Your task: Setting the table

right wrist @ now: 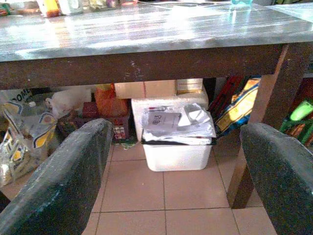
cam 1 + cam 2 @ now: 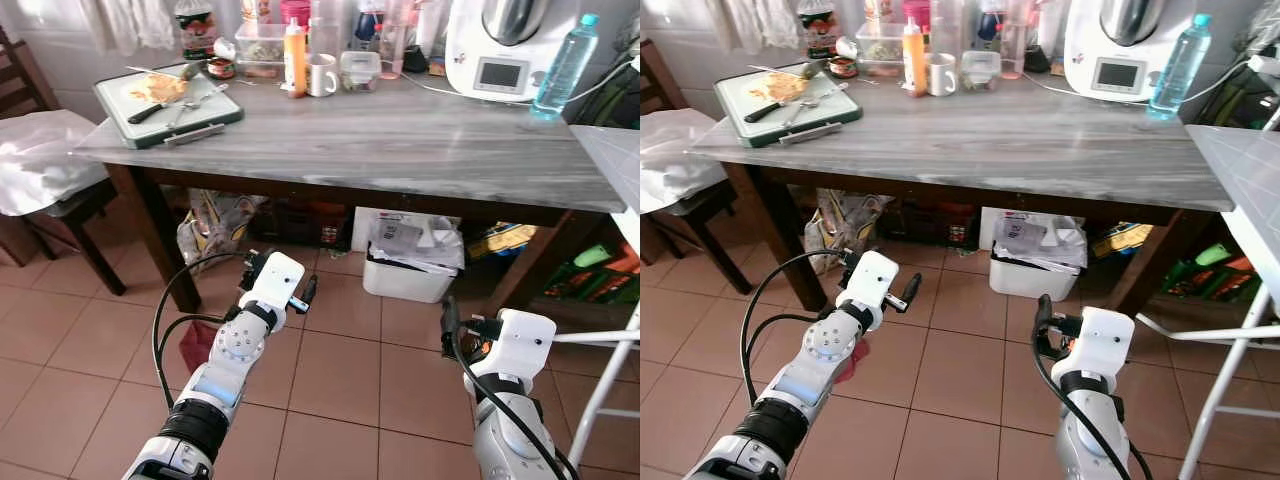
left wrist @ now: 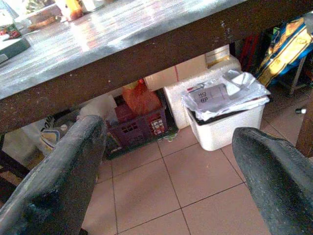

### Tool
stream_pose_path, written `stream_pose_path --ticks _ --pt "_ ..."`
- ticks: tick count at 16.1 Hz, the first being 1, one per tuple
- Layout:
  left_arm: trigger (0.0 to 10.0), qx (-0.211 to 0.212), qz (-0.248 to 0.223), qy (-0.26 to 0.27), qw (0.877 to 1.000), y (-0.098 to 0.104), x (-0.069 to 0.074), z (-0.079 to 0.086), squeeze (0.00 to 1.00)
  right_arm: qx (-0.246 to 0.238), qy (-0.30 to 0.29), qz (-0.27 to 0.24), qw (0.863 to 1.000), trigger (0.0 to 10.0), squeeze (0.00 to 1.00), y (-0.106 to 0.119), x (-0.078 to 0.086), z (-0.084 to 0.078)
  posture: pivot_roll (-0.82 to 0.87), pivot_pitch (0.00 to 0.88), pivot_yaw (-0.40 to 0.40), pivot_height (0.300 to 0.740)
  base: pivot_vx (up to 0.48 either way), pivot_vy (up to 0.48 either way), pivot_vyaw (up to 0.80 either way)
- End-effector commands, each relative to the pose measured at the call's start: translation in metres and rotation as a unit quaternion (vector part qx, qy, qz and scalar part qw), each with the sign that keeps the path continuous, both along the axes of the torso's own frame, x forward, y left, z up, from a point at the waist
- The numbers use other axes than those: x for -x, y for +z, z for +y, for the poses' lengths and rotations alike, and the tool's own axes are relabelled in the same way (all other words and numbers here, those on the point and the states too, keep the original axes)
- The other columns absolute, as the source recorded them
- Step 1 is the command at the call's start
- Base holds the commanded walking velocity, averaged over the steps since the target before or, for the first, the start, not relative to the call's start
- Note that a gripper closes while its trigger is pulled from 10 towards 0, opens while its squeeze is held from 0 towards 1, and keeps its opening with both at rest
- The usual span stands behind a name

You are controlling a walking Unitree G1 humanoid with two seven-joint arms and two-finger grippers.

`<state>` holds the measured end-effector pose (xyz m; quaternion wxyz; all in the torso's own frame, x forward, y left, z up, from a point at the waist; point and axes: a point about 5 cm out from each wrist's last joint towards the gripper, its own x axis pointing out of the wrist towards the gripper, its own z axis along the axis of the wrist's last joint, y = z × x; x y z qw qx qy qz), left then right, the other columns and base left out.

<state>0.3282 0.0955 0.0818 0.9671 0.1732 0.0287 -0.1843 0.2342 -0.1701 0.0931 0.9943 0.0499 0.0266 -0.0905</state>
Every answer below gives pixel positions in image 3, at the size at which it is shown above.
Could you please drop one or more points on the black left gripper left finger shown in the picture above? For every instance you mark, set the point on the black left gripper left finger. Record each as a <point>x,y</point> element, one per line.
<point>56,183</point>

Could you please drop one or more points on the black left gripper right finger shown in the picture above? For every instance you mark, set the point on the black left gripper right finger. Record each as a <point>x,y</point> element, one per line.
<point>281,186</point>

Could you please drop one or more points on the white yellow patterned bag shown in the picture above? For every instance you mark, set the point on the white yellow patterned bag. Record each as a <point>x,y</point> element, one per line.
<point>51,137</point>

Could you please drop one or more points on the white plastic trash bin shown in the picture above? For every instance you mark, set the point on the white plastic trash bin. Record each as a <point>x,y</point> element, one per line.
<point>227,132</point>

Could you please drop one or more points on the small black white bottle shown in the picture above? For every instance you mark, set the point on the small black white bottle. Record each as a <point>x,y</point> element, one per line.
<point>300,110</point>

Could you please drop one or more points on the white plastic bag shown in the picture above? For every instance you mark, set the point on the white plastic bag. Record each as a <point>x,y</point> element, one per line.
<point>100,107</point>

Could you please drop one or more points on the purple plastic crate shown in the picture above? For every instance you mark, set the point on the purple plastic crate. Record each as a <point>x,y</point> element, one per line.
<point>137,129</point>

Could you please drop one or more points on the grey metal rack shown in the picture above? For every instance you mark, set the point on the grey metal rack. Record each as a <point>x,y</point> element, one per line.
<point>297,78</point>

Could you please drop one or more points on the printed white paper sheet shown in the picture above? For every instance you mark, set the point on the printed white paper sheet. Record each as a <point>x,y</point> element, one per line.
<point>210,96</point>

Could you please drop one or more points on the orange plastic bag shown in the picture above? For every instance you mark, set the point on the orange plastic bag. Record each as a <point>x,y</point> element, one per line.
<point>141,100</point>

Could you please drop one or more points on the white foam box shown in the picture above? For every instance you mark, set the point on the white foam box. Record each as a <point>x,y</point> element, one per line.
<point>174,107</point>

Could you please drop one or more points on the blue yellow printed bag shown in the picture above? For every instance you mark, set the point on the blue yellow printed bag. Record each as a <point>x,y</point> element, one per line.
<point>286,49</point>

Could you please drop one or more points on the red black striped fabric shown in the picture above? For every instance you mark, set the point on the red black striped fabric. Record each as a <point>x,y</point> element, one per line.
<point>249,51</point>

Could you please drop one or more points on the green cutting board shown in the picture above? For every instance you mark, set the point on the green cutting board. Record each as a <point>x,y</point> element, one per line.
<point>14,47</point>

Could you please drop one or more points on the white yellow carton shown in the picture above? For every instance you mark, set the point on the white yellow carton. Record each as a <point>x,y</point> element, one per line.
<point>217,57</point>

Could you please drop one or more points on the pale cardboard box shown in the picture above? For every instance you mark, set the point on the pale cardboard box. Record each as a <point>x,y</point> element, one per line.
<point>166,78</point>

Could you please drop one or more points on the dark wooden table grey top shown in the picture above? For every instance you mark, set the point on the dark wooden table grey top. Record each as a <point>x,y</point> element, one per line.
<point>97,36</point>

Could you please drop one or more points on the orange bottle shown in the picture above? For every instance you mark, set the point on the orange bottle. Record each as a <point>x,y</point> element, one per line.
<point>73,11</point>

